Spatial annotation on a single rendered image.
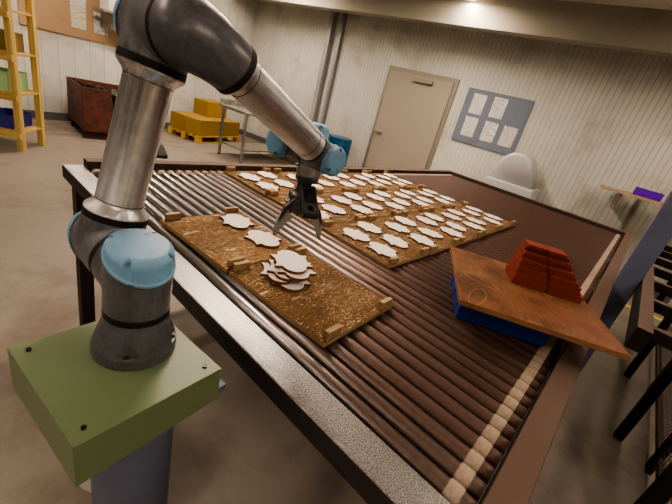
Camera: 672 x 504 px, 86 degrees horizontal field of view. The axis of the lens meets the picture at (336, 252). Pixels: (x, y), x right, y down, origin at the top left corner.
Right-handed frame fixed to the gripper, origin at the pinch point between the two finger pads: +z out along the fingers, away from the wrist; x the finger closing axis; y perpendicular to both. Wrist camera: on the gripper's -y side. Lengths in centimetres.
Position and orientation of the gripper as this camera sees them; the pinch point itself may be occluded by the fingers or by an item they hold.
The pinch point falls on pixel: (296, 238)
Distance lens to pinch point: 115.1
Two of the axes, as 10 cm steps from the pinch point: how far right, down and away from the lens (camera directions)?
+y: -2.9, -4.6, 8.4
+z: -2.3, 8.8, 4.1
